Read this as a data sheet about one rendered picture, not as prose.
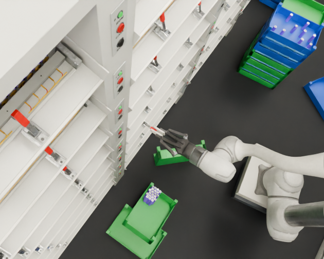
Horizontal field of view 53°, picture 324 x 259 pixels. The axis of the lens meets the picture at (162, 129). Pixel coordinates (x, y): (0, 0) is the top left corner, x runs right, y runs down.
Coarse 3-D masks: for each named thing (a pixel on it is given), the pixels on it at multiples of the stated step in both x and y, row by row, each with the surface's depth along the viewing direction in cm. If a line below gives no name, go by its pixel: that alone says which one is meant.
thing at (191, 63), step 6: (186, 66) 175; (192, 66) 175; (186, 72) 175; (180, 78) 173; (168, 90) 169; (168, 96) 169; (162, 102) 167; (156, 108) 166; (150, 114) 164; (150, 120) 164; (138, 132) 161; (132, 138) 159; (126, 144) 158; (132, 144) 159; (126, 150) 157
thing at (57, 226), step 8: (104, 160) 135; (112, 160) 131; (104, 168) 134; (96, 176) 133; (88, 184) 131; (80, 192) 130; (88, 192) 131; (80, 200) 129; (72, 208) 128; (64, 216) 126; (56, 224) 125; (64, 224) 126; (48, 232) 124; (56, 232) 125; (48, 240) 123; (40, 248) 120; (32, 256) 121
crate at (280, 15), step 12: (276, 12) 200; (288, 12) 198; (276, 24) 198; (288, 24) 200; (300, 24) 201; (312, 24) 198; (276, 36) 192; (288, 36) 197; (300, 48) 192; (312, 48) 188
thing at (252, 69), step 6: (252, 42) 234; (246, 54) 231; (240, 66) 233; (246, 66) 230; (252, 66) 234; (258, 72) 230; (264, 72) 234; (264, 78) 232; (270, 78) 230; (276, 84) 232
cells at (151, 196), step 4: (152, 188) 200; (148, 192) 200; (152, 192) 199; (156, 192) 200; (160, 192) 200; (144, 196) 200; (148, 196) 196; (152, 196) 197; (156, 196) 198; (144, 200) 199; (148, 200) 196; (152, 200) 195; (148, 204) 199; (152, 204) 200
